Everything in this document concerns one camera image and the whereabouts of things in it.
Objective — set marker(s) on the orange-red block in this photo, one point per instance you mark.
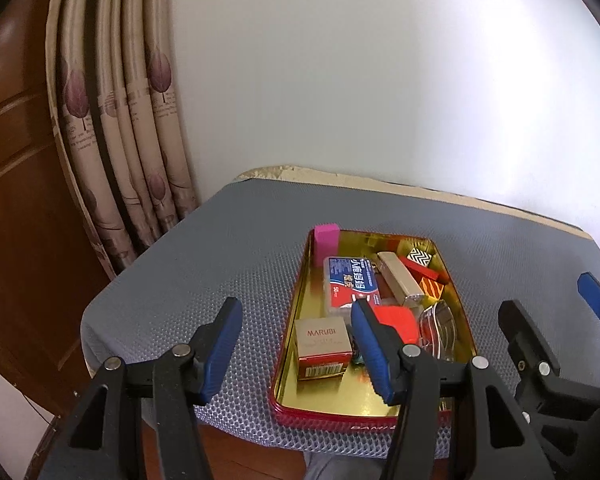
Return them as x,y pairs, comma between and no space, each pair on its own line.
397,322

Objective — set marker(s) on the beige patterned curtain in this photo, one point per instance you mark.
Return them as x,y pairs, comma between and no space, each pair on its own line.
130,110

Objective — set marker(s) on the blue red floss pick box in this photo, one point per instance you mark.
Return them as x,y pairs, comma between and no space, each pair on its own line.
350,285

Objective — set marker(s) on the pink block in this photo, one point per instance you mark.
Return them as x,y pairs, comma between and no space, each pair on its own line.
326,242

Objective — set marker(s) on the brown wooden door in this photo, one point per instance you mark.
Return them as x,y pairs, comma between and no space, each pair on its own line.
20,210

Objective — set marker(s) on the clear plastic box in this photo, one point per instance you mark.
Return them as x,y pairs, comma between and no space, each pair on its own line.
440,330

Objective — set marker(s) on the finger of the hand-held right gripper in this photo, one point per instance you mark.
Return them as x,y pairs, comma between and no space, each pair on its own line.
525,335
597,300

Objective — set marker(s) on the gold tin tray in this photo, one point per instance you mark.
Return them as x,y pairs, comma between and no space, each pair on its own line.
310,290

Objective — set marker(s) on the red block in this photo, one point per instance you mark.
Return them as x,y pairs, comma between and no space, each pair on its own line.
427,273

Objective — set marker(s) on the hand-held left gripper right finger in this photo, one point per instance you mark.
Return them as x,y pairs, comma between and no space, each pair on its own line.
372,350

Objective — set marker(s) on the person's grey trousers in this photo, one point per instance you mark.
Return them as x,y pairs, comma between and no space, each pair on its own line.
330,467

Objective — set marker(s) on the orange yellow striped block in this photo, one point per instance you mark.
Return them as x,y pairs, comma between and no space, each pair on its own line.
432,289

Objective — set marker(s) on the beige cardboard box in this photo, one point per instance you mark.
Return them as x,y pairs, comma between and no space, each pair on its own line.
322,345

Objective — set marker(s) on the small teal object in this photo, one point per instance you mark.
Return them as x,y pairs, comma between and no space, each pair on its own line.
358,358

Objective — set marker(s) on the black white zigzag cube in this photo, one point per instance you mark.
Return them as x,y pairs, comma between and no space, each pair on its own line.
420,256

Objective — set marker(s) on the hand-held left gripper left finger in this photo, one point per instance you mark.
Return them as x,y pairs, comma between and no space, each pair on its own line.
217,350

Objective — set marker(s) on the gold rectangular case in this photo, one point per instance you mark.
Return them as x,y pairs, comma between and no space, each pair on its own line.
400,277

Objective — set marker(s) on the grey honeycomb mat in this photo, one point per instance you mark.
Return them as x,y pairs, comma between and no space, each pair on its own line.
205,240

